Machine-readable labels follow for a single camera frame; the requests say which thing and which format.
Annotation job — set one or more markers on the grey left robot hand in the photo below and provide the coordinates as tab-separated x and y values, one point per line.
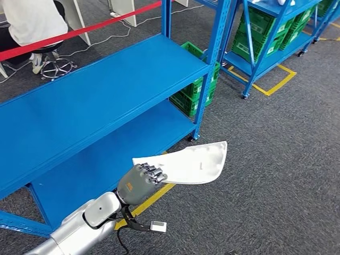
138	184

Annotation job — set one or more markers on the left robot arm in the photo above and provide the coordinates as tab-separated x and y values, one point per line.
79	232

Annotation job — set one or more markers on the blue metal shelf rack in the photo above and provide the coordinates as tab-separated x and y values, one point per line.
265	63
106	88
332	14

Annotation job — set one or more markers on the yellow floor tape square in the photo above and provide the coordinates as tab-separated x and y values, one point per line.
266	93
335	25
154	199

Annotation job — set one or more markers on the red barrier tape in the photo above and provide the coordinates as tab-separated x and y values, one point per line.
79	31

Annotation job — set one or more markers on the white power strip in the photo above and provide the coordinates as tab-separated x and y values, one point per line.
114	14

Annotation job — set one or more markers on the white desk leg panel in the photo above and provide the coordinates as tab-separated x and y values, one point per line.
183	2
71	14
124	10

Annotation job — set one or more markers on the black stool chrome base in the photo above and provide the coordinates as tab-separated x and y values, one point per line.
50	47

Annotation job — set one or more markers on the person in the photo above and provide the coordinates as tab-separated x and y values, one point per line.
32	21

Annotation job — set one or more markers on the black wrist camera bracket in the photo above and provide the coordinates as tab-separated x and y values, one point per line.
130	218

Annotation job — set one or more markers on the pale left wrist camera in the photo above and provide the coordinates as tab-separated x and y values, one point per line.
158	227

